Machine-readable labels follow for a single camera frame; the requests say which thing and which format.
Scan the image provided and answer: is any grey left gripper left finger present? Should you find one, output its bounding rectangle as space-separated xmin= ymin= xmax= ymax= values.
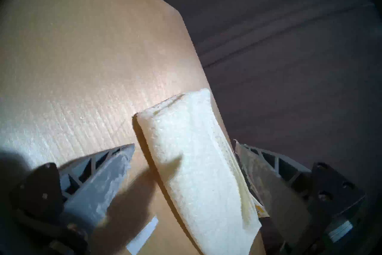
xmin=58 ymin=143 xmax=135 ymax=234

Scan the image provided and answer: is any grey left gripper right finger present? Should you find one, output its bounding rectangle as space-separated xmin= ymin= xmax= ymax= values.
xmin=234 ymin=139 xmax=313 ymax=251

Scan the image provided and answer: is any cream textured towel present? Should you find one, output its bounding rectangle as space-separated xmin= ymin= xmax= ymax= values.
xmin=133 ymin=88 xmax=270 ymax=255

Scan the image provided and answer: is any white tape strip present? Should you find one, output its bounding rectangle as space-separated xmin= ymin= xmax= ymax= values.
xmin=125 ymin=216 xmax=159 ymax=255

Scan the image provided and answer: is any grey pleated curtain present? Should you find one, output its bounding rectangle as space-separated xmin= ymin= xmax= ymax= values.
xmin=101 ymin=0 xmax=382 ymax=198

